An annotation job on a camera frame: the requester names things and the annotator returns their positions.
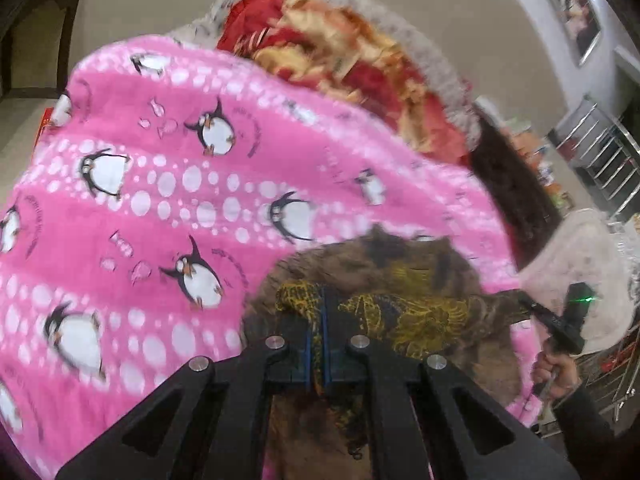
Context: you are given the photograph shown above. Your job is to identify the white plastic bag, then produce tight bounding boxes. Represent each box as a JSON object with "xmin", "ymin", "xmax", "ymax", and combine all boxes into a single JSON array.
[{"xmin": 517, "ymin": 208, "xmax": 634, "ymax": 357}]

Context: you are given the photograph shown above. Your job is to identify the clutter of small packets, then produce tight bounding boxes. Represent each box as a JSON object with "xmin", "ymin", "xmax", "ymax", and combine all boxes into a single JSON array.
[{"xmin": 505, "ymin": 119, "xmax": 577, "ymax": 212}]

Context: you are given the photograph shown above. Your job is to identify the red box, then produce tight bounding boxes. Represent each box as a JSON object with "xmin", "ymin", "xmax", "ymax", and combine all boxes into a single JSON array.
[{"xmin": 34, "ymin": 107, "xmax": 57, "ymax": 152}]

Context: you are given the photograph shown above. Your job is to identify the brown floral patterned shirt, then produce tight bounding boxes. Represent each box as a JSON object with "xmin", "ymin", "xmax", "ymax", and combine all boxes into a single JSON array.
[{"xmin": 242, "ymin": 225, "xmax": 540, "ymax": 480}]

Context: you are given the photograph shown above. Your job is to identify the person's right forearm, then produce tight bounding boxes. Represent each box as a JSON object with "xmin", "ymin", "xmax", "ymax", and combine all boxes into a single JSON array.
[{"xmin": 549, "ymin": 384, "xmax": 640, "ymax": 480}]

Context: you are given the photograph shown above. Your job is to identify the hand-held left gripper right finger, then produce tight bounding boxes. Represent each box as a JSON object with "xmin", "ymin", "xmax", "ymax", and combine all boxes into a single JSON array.
[{"xmin": 322, "ymin": 284, "xmax": 581, "ymax": 480}]

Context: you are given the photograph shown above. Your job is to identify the dark wooden console table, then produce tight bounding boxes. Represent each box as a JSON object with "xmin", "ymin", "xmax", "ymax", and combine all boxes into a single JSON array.
[{"xmin": 0, "ymin": 0, "xmax": 89, "ymax": 107}]

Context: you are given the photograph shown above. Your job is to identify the red floral blanket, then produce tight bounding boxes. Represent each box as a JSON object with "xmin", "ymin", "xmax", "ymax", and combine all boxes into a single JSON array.
[{"xmin": 217, "ymin": 0, "xmax": 482, "ymax": 167}]

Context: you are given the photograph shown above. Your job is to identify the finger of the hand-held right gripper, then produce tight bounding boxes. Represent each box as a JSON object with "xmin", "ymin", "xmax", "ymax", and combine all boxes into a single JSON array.
[{"xmin": 517, "ymin": 295, "xmax": 564, "ymax": 332}]

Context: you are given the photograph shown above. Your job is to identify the dark carved wooden headboard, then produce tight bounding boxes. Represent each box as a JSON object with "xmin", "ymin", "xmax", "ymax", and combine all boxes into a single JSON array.
[{"xmin": 469, "ymin": 125, "xmax": 567, "ymax": 272}]

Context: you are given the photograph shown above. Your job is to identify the pink penguin print blanket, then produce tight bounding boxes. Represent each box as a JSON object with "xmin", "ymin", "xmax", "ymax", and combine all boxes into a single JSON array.
[{"xmin": 0, "ymin": 35, "xmax": 547, "ymax": 480}]

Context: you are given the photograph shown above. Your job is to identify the person's right hand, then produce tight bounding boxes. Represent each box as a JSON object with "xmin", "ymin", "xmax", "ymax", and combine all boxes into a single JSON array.
[{"xmin": 532, "ymin": 342, "xmax": 582, "ymax": 404}]

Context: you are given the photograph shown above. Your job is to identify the grey dotted pillow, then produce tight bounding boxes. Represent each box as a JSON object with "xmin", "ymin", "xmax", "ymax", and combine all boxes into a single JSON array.
[{"xmin": 167, "ymin": 0, "xmax": 484, "ymax": 162}]

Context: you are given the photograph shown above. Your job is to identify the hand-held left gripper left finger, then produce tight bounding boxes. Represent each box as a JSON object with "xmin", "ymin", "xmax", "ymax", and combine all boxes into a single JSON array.
[{"xmin": 55, "ymin": 284, "xmax": 317, "ymax": 480}]

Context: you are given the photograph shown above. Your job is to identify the chrome metal rack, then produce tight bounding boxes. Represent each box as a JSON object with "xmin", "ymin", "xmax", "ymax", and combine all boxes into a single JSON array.
[{"xmin": 547, "ymin": 94, "xmax": 640, "ymax": 227}]

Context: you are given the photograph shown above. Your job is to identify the framed wall picture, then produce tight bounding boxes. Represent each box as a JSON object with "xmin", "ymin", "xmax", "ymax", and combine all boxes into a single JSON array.
[{"xmin": 542, "ymin": 0, "xmax": 604, "ymax": 69}]

